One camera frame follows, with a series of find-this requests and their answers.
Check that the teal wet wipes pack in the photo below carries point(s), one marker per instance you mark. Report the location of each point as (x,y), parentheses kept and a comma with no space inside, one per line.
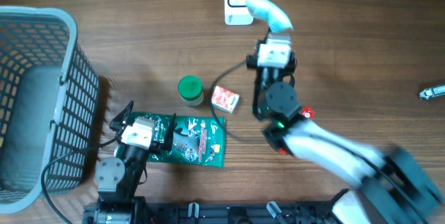
(278,21)

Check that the orange tissue pack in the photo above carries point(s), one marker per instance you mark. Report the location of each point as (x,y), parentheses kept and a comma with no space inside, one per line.
(224,99)

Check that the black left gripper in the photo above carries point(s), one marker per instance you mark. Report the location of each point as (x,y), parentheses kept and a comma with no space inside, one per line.
(121,120)

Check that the green white small packet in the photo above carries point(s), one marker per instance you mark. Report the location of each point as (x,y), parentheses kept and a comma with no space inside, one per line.
(432,92)

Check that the grey plastic shopping basket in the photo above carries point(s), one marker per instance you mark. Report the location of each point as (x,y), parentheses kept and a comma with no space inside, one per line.
(49,97)

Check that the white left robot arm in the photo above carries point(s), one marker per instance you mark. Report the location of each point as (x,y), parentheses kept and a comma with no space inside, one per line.
(118,177)

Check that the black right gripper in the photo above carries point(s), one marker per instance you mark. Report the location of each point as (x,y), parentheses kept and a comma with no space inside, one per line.
(253,63)

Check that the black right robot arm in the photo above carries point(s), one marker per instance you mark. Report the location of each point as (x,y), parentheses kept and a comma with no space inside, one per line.
(383,187)

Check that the green snack bag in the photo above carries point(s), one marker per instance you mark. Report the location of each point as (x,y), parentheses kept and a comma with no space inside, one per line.
(197,140)

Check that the green lid peanut butter jar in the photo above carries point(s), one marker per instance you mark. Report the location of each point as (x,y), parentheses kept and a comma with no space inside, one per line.
(191,90)

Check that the red candy bar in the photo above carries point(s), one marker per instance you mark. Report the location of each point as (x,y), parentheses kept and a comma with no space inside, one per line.
(308,112)

